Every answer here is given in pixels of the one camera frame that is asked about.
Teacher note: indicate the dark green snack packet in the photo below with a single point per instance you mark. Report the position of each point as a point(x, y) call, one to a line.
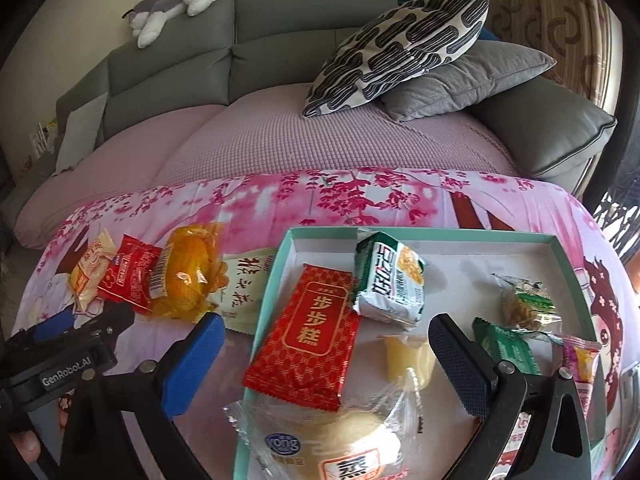
point(505, 347)

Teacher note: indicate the dark grey pillow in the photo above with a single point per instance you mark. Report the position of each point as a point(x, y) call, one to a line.
point(465, 80)

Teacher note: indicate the yellow jelly cup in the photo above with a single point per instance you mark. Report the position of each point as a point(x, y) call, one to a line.
point(405, 360)

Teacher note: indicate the clear steamed bun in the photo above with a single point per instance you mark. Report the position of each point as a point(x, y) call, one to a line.
point(340, 435)

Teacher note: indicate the red gold patterned cake packet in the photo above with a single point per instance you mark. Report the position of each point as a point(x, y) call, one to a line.
point(305, 335)

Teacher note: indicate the white tray with teal rim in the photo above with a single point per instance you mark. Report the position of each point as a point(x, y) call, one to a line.
point(450, 265)

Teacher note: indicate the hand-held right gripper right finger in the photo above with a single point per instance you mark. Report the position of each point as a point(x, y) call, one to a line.
point(460, 365)

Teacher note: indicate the pink snack packet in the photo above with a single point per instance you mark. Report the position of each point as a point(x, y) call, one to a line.
point(580, 365)

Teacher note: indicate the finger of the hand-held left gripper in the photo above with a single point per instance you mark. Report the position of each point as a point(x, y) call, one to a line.
point(117, 322)
point(55, 322)

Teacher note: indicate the small red snack packet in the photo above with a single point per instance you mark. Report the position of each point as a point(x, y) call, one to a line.
point(125, 275)

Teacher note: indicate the black white patterned pillow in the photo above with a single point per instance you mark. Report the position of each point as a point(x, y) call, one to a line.
point(400, 45)

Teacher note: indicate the cream rice cracker packet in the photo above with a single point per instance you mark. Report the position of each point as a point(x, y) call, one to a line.
point(245, 285)

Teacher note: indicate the yellow white snack packet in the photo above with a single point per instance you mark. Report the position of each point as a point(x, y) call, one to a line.
point(90, 270)

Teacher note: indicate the green white snack packet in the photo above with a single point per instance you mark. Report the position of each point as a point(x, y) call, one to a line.
point(390, 280)

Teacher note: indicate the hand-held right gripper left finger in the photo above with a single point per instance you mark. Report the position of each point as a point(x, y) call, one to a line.
point(195, 360)

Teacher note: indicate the white magazine rack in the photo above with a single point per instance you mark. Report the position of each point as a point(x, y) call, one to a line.
point(42, 136)

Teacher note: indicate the grey white plush toy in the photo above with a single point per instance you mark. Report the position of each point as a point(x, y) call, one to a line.
point(165, 7)

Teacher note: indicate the clear cracker packet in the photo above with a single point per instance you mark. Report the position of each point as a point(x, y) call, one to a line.
point(520, 307)

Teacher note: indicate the pink printed blanket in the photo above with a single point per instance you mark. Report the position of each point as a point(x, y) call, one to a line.
point(380, 195)

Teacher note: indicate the grey sofa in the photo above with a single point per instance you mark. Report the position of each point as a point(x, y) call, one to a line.
point(280, 25)

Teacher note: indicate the light grey pillow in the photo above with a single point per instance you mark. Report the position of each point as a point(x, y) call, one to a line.
point(82, 130)

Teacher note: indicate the person's left hand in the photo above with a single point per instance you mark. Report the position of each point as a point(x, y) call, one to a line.
point(24, 447)

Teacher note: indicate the beige patterned curtain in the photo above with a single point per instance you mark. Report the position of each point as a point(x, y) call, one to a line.
point(545, 10)

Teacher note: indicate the pink sofa cover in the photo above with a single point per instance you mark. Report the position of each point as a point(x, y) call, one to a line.
point(280, 145)

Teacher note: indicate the orange wrapped cake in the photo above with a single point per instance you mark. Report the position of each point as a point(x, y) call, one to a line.
point(187, 265)

